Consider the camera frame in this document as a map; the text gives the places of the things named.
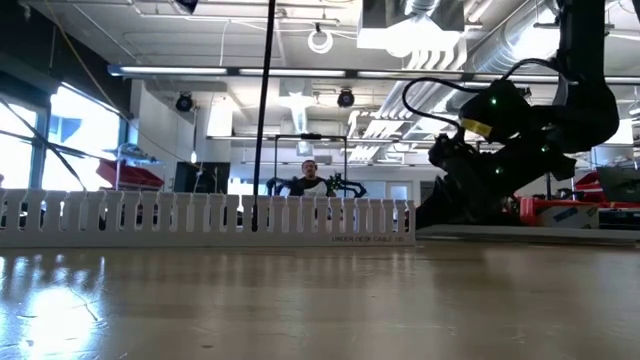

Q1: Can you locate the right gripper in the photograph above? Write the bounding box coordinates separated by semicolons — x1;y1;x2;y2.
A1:
415;134;576;230

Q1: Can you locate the white flat raceway cover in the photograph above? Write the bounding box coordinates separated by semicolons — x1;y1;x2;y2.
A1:
415;223;640;247

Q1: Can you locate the black background station frame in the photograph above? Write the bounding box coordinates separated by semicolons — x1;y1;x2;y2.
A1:
273;132;350;198

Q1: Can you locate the black monitor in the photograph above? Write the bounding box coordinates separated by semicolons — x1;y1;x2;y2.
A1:
172;161;232;196

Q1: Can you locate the white coiled ceiling cable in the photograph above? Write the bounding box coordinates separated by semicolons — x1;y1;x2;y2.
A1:
307;28;334;56

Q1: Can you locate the red storage bin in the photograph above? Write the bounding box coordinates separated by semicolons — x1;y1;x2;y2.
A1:
574;172;601;201
95;158;166;191

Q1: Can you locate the black wire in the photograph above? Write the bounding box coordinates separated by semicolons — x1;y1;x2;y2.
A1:
0;95;88;192
251;0;278;233

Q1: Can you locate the person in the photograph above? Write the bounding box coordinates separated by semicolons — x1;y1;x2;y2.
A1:
288;159;337;198

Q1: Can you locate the long ceiling light strip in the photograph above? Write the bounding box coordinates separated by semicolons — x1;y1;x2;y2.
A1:
107;64;640;85

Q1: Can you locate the dark storage crate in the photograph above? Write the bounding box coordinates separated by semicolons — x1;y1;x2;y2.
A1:
596;166;640;204

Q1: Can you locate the white slotted cable raceway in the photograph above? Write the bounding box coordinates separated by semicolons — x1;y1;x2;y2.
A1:
0;187;417;249

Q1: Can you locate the ceiling ventilation box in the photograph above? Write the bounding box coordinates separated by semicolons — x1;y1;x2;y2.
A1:
356;0;467;52

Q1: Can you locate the orange tape dispenser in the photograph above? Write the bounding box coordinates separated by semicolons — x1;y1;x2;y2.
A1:
519;197;601;230

